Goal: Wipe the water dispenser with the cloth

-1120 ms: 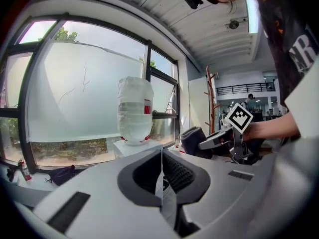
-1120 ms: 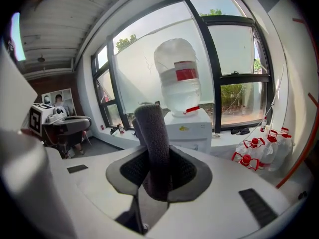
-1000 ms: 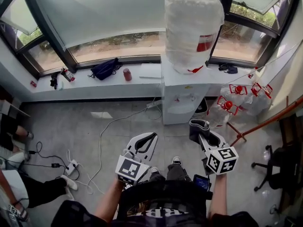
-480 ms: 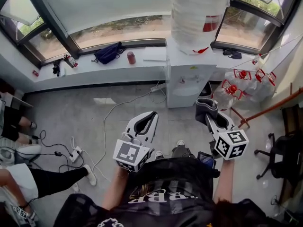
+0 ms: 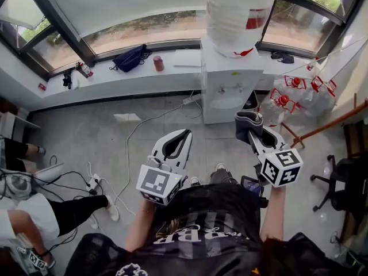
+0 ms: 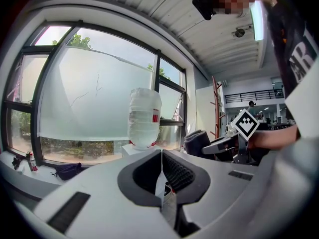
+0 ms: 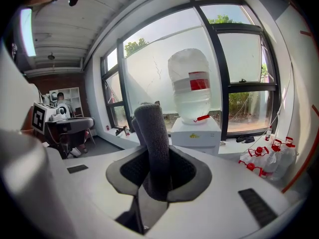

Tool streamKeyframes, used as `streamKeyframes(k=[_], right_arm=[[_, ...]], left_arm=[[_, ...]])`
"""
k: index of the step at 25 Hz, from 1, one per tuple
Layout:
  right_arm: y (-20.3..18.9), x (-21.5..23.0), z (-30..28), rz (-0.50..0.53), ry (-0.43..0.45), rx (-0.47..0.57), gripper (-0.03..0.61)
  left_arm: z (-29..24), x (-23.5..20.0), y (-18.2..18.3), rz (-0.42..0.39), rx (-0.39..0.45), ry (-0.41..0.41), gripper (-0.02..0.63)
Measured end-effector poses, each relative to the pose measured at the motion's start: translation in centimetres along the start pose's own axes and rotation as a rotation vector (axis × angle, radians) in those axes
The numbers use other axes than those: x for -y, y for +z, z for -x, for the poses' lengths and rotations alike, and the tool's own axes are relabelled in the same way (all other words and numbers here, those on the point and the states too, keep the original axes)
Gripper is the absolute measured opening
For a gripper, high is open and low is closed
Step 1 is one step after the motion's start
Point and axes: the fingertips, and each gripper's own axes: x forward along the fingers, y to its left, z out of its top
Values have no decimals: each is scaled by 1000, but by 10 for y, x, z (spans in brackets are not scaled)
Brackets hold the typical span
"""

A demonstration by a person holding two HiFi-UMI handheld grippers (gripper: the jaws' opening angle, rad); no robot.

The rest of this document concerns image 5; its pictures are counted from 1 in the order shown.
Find person's black shirt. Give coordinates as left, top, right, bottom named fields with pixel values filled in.
left=64, top=182, right=346, bottom=276

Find black office chair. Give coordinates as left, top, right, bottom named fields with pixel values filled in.
left=310, top=154, right=368, bottom=212

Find black waste bin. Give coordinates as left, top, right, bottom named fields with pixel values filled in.
left=241, top=90, right=259, bottom=111

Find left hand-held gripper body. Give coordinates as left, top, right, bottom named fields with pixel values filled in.
left=136, top=155, right=189, bottom=206

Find red cup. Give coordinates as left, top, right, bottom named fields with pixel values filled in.
left=152, top=55, right=165, bottom=72

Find white roller blind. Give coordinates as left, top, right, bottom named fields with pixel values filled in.
left=37, top=0, right=208, bottom=39

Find person's grey trousers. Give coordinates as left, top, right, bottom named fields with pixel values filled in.
left=209, top=168, right=239, bottom=185

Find long white power strip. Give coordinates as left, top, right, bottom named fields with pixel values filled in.
left=182, top=93, right=202, bottom=105

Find white cable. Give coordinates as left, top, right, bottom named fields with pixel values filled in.
left=113, top=96, right=202, bottom=204

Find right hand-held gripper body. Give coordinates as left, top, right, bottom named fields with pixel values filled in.
left=253, top=146, right=304, bottom=188

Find person's right forearm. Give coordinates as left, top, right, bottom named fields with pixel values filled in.
left=260, top=185, right=287, bottom=241

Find plastic-wrapped water bottle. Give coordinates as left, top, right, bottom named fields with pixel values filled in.
left=204, top=0, right=279, bottom=59

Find square white power strip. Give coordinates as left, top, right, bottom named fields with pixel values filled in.
left=85, top=173, right=102, bottom=192

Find small black device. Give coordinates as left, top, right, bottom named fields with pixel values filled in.
left=62, top=69, right=72, bottom=90

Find black window frame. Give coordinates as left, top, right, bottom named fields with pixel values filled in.
left=0, top=0, right=368, bottom=82

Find black device with screen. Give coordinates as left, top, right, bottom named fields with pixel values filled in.
left=240, top=175, right=264, bottom=198

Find white rope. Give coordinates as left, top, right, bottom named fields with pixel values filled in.
left=283, top=34, right=368, bottom=77

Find small bottle with red label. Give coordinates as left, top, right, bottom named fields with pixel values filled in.
left=305, top=56, right=319, bottom=71

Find dark blue bag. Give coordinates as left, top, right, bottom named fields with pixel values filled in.
left=109, top=44, right=152, bottom=73

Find white window sill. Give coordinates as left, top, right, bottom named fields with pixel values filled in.
left=39, top=47, right=323, bottom=103

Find white flat board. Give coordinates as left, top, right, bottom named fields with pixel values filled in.
left=172, top=49, right=202, bottom=68

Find white shelf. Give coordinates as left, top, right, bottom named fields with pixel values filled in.
left=0, top=110, right=41, bottom=139

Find black cloth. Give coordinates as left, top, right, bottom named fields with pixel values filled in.
left=270, top=50, right=295, bottom=64

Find person's left forearm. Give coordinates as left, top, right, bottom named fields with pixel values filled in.
left=125, top=198, right=158, bottom=252

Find white water dispenser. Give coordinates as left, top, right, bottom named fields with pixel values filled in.
left=200, top=37, right=264, bottom=125

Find black cable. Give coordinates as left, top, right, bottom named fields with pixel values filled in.
left=48, top=154, right=98, bottom=197

